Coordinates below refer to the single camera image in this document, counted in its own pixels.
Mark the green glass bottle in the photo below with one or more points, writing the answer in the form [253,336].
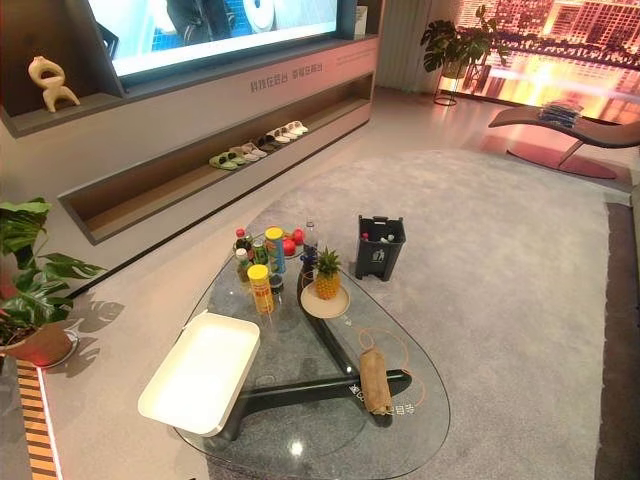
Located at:
[258,254]

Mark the curved lounge chair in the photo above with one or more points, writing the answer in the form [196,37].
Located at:
[565,132]

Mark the black table base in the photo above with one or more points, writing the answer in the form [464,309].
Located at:
[310,385]

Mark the clear water bottle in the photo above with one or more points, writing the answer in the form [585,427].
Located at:
[310,245]

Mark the beige abstract sculpture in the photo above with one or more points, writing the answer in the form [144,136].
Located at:
[50,85]

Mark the beige slippers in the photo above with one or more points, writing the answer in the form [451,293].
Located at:
[248,150]

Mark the red cap dark bottle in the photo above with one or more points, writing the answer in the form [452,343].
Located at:
[242,244]

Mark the red apple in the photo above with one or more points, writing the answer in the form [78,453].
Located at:
[298,236]
[289,246]

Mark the white rectangular tray basket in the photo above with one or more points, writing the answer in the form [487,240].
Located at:
[200,372]

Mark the grey wall shelf unit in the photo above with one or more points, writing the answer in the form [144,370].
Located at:
[200,165]

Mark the folded tan cloth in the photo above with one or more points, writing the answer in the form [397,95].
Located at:
[374,380]

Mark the monstera plant in brown pot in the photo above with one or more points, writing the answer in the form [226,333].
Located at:
[30,280]

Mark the pineapple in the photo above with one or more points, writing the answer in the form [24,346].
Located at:
[328,277]

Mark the white slippers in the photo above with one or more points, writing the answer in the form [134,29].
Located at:
[290,131]

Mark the grey carpet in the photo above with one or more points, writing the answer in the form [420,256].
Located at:
[500,300]

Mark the folded dark blanket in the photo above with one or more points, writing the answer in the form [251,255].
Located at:
[557,112]

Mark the glass coffee table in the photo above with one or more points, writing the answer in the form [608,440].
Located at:
[320,400]

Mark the green slippers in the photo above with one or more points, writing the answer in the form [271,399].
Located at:
[225,160]

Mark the monstera plant on black stand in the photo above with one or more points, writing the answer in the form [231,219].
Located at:
[460,50]

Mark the large television screen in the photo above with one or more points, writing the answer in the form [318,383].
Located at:
[210,30]

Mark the dark slippers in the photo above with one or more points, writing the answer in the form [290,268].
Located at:
[267,142]

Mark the beige round plate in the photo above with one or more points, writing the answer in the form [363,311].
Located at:
[325,303]

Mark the blue chips can yellow lid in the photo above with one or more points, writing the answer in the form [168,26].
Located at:
[277,252]

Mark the black trash bin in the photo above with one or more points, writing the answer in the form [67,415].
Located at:
[380,249]

